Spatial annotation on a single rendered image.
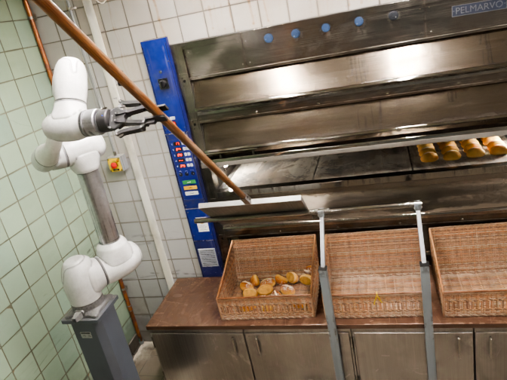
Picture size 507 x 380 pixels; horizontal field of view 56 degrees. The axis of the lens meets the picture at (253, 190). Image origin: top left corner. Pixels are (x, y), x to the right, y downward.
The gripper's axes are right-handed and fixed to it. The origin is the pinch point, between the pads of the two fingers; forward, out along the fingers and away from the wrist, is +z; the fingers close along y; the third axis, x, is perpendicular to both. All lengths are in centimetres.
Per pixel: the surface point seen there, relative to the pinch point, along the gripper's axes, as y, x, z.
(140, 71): -83, -92, -63
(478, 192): -10, -151, 119
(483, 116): -41, -120, 122
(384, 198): -11, -152, 69
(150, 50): -89, -82, -52
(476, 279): 36, -166, 114
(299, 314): 54, -146, 17
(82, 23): -108, -72, -91
